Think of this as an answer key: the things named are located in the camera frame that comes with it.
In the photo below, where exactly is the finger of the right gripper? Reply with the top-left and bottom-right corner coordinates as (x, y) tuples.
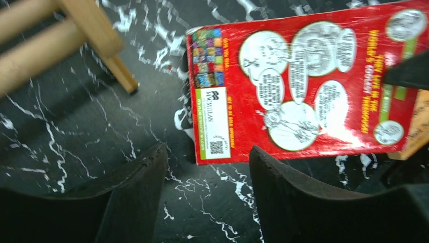
(383, 50), (428, 90)

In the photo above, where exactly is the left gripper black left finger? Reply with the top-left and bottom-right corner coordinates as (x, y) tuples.
(1, 144), (167, 242)

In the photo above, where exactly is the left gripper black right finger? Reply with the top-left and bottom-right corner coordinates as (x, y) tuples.
(249, 146), (428, 242)

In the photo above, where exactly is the red book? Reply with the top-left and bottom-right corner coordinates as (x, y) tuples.
(186, 1), (428, 165)

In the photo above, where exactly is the wooden book rack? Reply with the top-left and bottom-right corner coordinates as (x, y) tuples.
(1, 1), (138, 97)

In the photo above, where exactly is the orange Huckleberry Finn book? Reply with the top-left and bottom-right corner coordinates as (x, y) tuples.
(388, 90), (428, 160)

